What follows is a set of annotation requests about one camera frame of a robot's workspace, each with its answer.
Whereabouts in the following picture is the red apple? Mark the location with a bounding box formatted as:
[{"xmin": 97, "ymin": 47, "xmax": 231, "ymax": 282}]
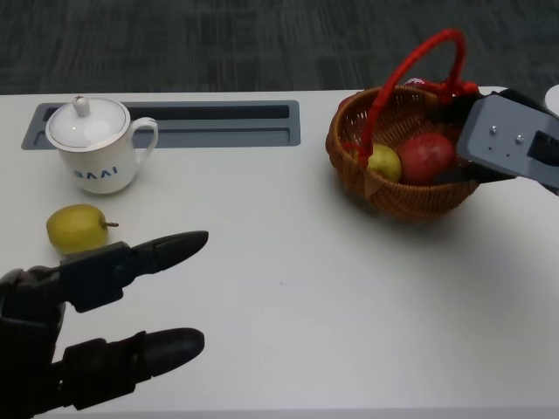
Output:
[{"xmin": 397, "ymin": 133, "xmax": 458, "ymax": 187}]

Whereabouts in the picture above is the red birthday ribbon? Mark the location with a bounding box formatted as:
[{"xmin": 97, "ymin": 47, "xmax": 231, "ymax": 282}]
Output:
[{"xmin": 404, "ymin": 76, "xmax": 480, "ymax": 108}]

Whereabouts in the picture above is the yellow-green pear without stem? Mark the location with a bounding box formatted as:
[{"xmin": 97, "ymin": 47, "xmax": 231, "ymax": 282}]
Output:
[{"xmin": 357, "ymin": 143, "xmax": 403, "ymax": 184}]

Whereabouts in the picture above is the yellow-green pear with stem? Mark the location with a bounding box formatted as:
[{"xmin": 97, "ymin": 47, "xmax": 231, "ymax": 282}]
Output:
[{"xmin": 45, "ymin": 203, "xmax": 120, "ymax": 256}]

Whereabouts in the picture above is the grey long cable tray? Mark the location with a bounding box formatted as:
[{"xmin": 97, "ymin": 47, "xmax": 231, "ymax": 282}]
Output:
[{"xmin": 21, "ymin": 100, "xmax": 302, "ymax": 151}]

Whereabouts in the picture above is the wicker basket with red handle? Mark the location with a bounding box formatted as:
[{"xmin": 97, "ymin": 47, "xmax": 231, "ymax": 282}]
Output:
[{"xmin": 325, "ymin": 28, "xmax": 481, "ymax": 223}]

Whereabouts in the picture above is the grey right wrist camera housing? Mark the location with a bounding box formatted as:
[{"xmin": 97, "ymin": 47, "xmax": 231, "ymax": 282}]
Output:
[{"xmin": 455, "ymin": 94, "xmax": 559, "ymax": 191}]

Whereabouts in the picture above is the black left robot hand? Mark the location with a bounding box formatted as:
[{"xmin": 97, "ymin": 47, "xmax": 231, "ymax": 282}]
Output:
[{"xmin": 0, "ymin": 230, "xmax": 210, "ymax": 419}]

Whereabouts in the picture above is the white lidded ceramic mug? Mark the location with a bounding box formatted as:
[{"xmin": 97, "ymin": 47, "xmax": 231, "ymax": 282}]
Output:
[{"xmin": 45, "ymin": 95, "xmax": 159, "ymax": 196}]

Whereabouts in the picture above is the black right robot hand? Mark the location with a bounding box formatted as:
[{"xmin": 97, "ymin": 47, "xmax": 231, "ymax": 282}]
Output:
[{"xmin": 425, "ymin": 88, "xmax": 559, "ymax": 196}]

